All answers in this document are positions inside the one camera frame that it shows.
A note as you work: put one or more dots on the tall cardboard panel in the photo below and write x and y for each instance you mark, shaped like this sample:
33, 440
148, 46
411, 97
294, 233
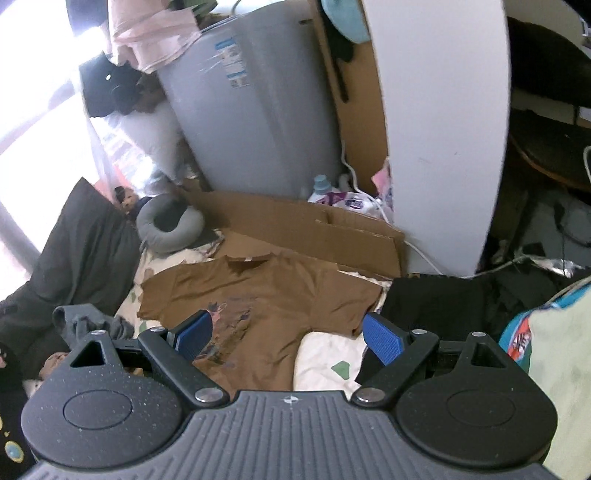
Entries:
364, 115

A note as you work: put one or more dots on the grey plastic appliance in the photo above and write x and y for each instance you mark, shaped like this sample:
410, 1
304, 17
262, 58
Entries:
258, 115

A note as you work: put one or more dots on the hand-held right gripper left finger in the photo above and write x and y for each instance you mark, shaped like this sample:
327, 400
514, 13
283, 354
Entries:
194, 334

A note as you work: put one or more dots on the black plush toy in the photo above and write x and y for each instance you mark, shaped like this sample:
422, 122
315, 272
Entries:
106, 87

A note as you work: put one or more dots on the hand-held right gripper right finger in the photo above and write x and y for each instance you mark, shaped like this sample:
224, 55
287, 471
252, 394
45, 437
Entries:
385, 339

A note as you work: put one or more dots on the grey blue pants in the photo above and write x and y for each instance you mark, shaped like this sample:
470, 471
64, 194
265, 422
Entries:
78, 318

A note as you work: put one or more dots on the brown printed t-shirt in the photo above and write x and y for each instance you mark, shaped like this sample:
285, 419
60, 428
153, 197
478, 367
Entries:
272, 295

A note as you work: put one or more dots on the white cabinet panel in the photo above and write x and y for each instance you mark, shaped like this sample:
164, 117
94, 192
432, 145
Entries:
438, 138

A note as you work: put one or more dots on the white pillow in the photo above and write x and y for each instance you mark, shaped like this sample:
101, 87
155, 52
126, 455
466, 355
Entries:
152, 134

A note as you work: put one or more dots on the teal cartoon printed cloth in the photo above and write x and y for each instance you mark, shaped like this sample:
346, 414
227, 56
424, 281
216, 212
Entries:
517, 332

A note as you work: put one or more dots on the flat cardboard sheet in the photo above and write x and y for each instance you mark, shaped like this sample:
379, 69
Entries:
277, 217

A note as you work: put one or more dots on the purple white detergent bag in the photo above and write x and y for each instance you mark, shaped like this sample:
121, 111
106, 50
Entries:
346, 201

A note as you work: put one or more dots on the grey neck pillow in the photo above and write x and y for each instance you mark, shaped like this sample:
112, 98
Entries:
150, 234

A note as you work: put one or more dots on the teddy bear toy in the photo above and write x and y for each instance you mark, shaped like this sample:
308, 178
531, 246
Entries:
124, 196

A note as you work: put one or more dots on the floral patterned cloth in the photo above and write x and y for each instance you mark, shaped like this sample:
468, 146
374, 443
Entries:
210, 249

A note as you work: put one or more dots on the silver foil bag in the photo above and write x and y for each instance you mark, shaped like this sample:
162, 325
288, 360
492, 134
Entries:
554, 266

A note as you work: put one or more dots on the bear printed blanket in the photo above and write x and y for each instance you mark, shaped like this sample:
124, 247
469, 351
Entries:
323, 355

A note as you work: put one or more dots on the small pink white cloth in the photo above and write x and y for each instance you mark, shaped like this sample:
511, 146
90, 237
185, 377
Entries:
383, 184

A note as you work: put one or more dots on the detergent bottle with blue cap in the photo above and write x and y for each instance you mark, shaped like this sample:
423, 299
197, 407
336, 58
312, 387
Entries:
320, 184

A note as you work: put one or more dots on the pale pink cloth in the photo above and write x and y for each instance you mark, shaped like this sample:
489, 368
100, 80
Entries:
147, 37

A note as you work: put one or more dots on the teal plush cushion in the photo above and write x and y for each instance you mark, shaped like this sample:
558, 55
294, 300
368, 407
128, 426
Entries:
344, 18

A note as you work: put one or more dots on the dark green garment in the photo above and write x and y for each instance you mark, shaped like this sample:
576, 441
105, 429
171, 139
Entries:
78, 240

